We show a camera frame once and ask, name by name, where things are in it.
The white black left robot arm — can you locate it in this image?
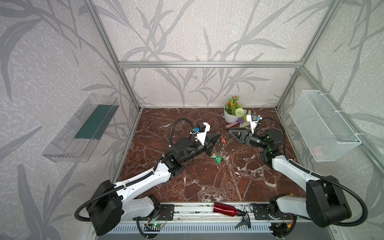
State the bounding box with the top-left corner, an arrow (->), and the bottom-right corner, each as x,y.
86,134 -> 221,236

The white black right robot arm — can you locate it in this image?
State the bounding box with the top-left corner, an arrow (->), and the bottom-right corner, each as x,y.
229,128 -> 352,228

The beige grey garden glove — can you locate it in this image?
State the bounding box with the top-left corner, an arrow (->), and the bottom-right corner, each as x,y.
240,110 -> 259,129

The white flower pot with plant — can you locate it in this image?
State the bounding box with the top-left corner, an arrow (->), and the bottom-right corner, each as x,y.
224,96 -> 245,124

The red spray bottle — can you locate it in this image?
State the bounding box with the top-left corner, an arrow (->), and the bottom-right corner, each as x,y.
213,202 -> 247,217

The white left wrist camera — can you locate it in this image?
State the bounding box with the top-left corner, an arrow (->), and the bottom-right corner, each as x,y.
193,122 -> 211,145

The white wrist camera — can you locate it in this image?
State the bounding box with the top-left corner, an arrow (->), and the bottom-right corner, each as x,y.
193,122 -> 211,145
246,114 -> 263,134

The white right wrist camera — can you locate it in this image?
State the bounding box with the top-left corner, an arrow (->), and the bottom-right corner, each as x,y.
246,114 -> 263,134

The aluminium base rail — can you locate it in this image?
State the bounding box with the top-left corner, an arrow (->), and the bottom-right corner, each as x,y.
86,201 -> 289,233

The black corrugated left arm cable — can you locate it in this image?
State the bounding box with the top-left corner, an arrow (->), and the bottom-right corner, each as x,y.
74,117 -> 196,223

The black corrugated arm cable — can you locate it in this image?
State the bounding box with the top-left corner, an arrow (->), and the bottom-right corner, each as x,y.
259,116 -> 369,227
74,117 -> 196,223

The white wire mesh basket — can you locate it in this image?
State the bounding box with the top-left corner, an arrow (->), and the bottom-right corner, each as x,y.
290,90 -> 362,162

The clear plastic wall shelf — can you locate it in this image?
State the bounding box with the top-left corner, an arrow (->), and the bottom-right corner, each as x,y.
42,94 -> 120,163

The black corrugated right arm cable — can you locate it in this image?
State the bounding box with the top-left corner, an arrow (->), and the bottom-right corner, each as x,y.
259,116 -> 369,227

